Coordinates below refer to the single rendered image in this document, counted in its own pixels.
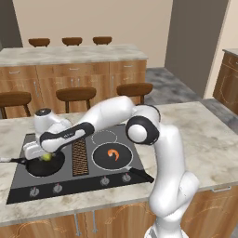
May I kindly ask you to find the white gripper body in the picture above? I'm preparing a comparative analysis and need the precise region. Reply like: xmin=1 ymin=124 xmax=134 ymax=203
xmin=23 ymin=142 xmax=45 ymax=161

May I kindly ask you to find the orange shrimp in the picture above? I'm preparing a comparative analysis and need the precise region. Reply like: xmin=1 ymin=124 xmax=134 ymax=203
xmin=106 ymin=148 xmax=121 ymax=163

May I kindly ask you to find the black frying pan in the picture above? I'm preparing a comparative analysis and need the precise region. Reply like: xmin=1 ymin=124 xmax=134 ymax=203
xmin=91 ymin=141 xmax=155 ymax=184
xmin=0 ymin=150 xmax=66 ymax=179

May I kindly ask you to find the grey hob knob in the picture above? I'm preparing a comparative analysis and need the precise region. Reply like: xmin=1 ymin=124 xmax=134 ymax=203
xmin=29 ymin=186 xmax=41 ymax=199
xmin=121 ymin=172 xmax=132 ymax=184
xmin=52 ymin=182 xmax=63 ymax=194
xmin=99 ymin=176 xmax=111 ymax=188

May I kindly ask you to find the brown wooden stool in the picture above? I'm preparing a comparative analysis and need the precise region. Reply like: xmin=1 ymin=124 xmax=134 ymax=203
xmin=55 ymin=86 xmax=98 ymax=114
xmin=115 ymin=82 xmax=154 ymax=105
xmin=61 ymin=36 xmax=84 ymax=47
xmin=28 ymin=37 xmax=51 ymax=48
xmin=0 ymin=90 xmax=33 ymax=120
xmin=92 ymin=35 xmax=113 ymax=46

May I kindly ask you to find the black hob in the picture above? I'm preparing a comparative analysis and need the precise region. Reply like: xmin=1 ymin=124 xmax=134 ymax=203
xmin=6 ymin=123 xmax=150 ymax=205

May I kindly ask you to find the wooden cupboard door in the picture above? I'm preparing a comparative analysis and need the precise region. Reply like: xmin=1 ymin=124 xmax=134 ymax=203
xmin=83 ymin=201 xmax=157 ymax=238
xmin=0 ymin=213 xmax=86 ymax=238

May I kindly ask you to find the wooden island cupboard run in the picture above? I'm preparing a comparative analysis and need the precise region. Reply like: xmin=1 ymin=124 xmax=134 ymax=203
xmin=0 ymin=44 xmax=149 ymax=120

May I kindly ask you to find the wooden cupboard front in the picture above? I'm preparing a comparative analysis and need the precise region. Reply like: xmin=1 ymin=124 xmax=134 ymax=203
xmin=180 ymin=185 xmax=238 ymax=238

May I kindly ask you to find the wooden side cupboard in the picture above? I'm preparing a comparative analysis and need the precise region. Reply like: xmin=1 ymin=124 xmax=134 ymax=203
xmin=212 ymin=47 xmax=238 ymax=116

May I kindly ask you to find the silver cupboard handle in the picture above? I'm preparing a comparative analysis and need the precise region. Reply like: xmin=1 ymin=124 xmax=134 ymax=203
xmin=90 ymin=209 xmax=99 ymax=234
xmin=211 ymin=185 xmax=232 ymax=193
xmin=73 ymin=212 xmax=82 ymax=238

